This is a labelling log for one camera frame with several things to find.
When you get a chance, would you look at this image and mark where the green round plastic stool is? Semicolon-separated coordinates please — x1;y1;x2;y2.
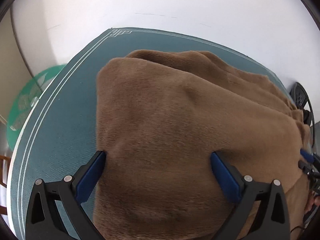
7;64;66;151

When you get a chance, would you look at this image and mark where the teal table mat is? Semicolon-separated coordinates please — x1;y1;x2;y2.
7;28;285;239

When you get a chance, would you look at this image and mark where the black cable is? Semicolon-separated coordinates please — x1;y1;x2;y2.
290;204;320;233

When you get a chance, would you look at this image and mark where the brown fleece garment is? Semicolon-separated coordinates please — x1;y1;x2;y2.
93;50;310;239

